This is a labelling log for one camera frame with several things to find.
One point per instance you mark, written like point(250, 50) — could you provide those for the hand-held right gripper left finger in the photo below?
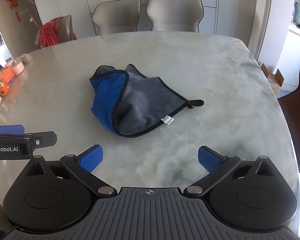
point(91, 158)

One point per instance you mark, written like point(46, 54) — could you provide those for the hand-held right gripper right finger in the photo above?
point(209, 158)

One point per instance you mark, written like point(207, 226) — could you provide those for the pink jar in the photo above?
point(18, 68)

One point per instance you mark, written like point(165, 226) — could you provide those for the cardboard box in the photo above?
point(273, 81)

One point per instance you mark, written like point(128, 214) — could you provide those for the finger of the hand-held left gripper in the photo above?
point(47, 139)
point(10, 129)

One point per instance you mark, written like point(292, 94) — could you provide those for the beige dining chair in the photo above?
point(116, 16)
point(175, 12)

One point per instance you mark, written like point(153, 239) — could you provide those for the pale ceramic jug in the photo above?
point(299, 13)

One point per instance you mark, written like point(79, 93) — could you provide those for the clear snack packet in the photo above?
point(24, 59)

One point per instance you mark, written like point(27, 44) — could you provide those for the orange snow globe toy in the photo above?
point(3, 87)

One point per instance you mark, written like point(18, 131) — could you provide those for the white decorative branch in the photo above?
point(30, 7)

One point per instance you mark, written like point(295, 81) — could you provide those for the beige chair with red cloth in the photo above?
point(66, 26)

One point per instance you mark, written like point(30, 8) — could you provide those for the brown chair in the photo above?
point(297, 110)

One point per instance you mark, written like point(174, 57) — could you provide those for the orange box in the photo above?
point(8, 74)

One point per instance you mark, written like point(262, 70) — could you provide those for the white side cabinet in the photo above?
point(293, 55)

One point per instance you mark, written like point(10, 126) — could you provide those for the red patterned cloth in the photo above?
point(50, 33)

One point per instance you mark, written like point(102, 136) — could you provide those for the blue and grey towel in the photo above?
point(140, 100)

